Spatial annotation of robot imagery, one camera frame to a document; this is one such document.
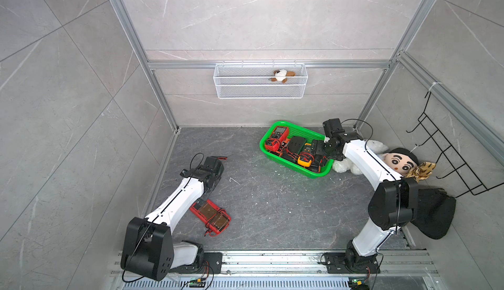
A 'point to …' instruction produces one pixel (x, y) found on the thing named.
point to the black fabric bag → (435, 212)
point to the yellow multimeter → (306, 157)
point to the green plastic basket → (294, 130)
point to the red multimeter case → (216, 219)
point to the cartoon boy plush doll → (400, 160)
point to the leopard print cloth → (422, 171)
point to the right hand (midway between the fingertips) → (322, 150)
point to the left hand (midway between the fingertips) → (211, 182)
